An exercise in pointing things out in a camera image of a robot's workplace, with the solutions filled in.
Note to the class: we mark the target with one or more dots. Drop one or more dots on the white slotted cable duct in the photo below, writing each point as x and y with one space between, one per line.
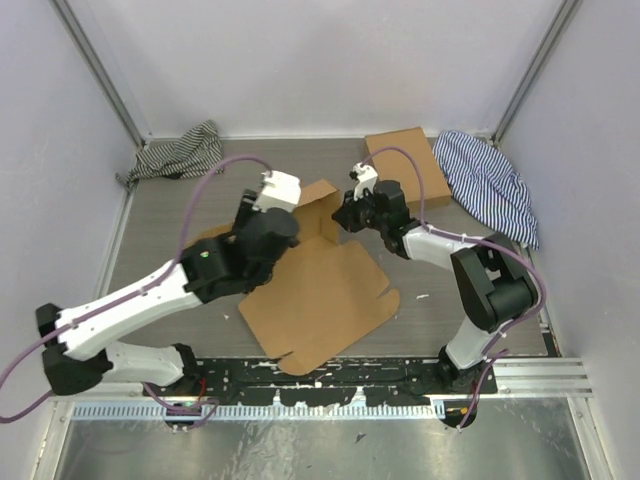
138 411

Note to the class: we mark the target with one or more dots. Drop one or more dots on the brown cardboard box sheet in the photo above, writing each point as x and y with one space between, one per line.
324 295

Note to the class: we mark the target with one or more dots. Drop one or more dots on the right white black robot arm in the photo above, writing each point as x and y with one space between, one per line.
494 287

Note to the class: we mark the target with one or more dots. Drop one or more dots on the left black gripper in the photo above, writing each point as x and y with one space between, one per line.
249 209

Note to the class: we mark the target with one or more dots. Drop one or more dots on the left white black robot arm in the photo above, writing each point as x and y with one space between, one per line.
83 345

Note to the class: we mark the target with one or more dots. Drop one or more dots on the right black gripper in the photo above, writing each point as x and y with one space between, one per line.
346 215

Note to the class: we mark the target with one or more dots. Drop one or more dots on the aluminium front rail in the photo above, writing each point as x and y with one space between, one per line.
535 377

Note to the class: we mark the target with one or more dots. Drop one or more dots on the aluminium frame post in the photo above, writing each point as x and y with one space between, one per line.
550 40
79 20

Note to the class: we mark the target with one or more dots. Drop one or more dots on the blue white striped cloth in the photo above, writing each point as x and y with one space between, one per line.
483 181

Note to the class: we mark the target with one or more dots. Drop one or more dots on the folded brown cardboard box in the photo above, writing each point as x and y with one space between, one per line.
392 165

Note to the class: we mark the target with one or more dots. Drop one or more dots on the left aluminium frame post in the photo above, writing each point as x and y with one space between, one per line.
79 20

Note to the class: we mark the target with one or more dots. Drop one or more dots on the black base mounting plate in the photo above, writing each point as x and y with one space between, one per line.
386 381

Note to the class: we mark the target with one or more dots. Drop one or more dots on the grey striped cloth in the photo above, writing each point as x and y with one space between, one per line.
193 155

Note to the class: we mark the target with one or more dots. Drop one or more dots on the right aluminium frame post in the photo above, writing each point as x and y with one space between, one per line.
550 40

